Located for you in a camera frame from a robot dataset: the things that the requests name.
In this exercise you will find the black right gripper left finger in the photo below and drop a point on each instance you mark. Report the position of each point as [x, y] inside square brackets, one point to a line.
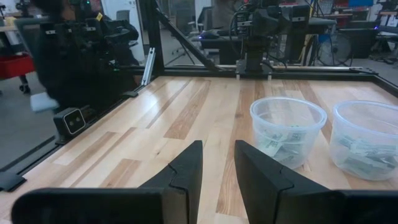
[183, 193]

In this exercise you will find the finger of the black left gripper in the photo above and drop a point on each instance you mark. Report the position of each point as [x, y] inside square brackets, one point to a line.
[273, 23]
[260, 25]

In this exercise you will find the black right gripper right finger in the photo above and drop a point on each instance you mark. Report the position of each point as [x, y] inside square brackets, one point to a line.
[264, 193]

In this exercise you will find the green white sachet packet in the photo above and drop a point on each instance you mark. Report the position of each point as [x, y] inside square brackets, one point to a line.
[370, 148]
[289, 154]
[295, 137]
[275, 134]
[347, 142]
[360, 165]

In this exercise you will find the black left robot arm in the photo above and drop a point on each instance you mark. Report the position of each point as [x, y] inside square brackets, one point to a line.
[255, 51]

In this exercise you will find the black desk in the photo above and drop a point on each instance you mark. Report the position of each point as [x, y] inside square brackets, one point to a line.
[224, 40]

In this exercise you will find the grey office chair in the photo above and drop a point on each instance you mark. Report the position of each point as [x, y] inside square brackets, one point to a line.
[224, 14]

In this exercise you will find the black computer mouse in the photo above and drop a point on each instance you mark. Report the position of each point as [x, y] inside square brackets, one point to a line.
[210, 35]

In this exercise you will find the round grey fan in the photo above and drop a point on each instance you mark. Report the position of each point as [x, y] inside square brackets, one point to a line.
[334, 49]

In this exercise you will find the clear plastic deli cup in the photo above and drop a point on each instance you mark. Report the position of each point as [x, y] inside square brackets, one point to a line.
[258, 124]
[337, 130]

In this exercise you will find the blue box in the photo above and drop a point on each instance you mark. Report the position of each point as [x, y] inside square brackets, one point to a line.
[360, 3]

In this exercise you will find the person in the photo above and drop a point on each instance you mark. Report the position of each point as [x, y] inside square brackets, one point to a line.
[77, 62]

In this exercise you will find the black aluminium table frame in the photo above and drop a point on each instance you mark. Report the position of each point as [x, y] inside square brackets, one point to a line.
[192, 73]

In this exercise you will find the silver aluminium bracket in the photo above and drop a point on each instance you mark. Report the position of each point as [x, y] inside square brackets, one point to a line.
[148, 67]

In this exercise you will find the black table-level camera box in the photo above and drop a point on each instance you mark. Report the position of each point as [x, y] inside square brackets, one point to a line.
[70, 122]

